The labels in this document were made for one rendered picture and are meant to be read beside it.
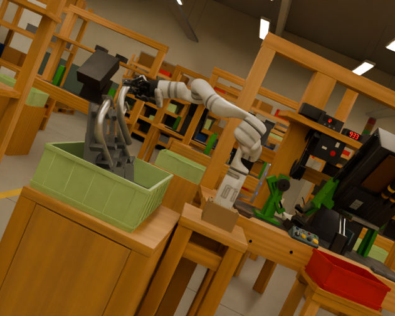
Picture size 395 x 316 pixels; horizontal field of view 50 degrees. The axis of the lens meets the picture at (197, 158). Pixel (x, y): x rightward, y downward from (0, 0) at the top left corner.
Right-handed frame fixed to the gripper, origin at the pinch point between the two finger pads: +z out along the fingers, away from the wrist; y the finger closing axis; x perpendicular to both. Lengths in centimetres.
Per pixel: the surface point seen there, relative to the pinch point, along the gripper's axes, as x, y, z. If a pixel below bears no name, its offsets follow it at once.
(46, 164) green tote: 47.0, -0.3, 16.3
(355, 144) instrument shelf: -64, -83, -112
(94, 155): 31.4, -10.0, 5.8
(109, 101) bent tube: 17.7, 6.2, 0.8
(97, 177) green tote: 47.7, -4.0, -2.7
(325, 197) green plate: -21, -86, -94
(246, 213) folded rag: 6, -72, -52
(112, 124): 2.4, -19.9, 10.6
